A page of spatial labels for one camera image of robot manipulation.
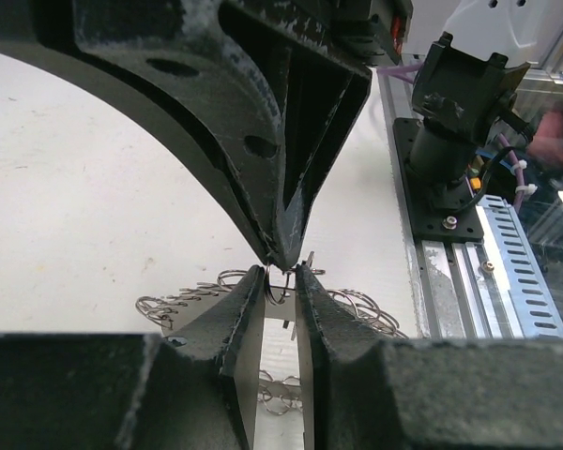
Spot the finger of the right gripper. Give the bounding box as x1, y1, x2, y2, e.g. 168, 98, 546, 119
0, 1, 282, 263
72, 0, 374, 273

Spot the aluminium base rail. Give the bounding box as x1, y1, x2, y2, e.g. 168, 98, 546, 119
377, 71, 502, 339

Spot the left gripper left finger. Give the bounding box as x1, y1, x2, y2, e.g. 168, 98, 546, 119
0, 266, 265, 449

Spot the white slotted cable duct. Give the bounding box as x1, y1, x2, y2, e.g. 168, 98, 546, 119
477, 195, 563, 339

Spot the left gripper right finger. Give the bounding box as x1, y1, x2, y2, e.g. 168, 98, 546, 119
296, 265, 563, 449

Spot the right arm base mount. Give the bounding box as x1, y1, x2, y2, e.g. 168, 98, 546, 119
392, 117, 483, 244

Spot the metal disc with keyrings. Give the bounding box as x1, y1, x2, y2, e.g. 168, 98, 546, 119
133, 263, 406, 440

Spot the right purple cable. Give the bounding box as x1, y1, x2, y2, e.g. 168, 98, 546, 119
377, 63, 540, 212

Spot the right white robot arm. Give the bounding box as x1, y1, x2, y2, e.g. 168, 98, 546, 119
0, 1, 563, 270

